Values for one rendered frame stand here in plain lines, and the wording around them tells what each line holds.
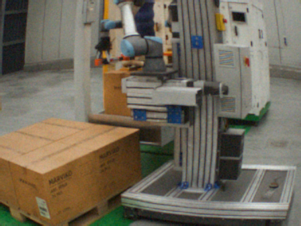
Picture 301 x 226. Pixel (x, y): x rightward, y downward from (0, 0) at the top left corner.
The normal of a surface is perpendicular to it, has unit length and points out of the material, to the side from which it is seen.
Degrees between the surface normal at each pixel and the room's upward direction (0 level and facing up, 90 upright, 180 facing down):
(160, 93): 90
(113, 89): 90
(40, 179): 90
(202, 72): 90
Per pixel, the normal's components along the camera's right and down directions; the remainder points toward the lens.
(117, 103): -0.53, 0.20
